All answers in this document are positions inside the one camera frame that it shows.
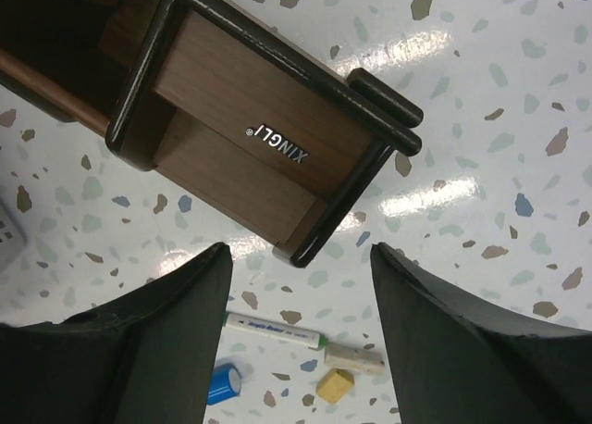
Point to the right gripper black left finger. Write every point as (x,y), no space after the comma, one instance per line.
(145,357)

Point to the yellow square eraser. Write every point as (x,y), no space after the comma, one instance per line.
(334,385)

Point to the white plastic basket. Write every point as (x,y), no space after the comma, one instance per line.
(13,240)

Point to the beige long eraser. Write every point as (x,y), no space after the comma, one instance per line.
(354,359)

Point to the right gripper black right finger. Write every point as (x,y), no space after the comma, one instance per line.
(456,358)

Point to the white marker green cap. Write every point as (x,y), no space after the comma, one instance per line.
(285,333)

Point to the brown wooden desk organizer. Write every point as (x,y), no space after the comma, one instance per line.
(213,99)

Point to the blue cylindrical battery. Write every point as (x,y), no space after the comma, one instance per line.
(225,384)

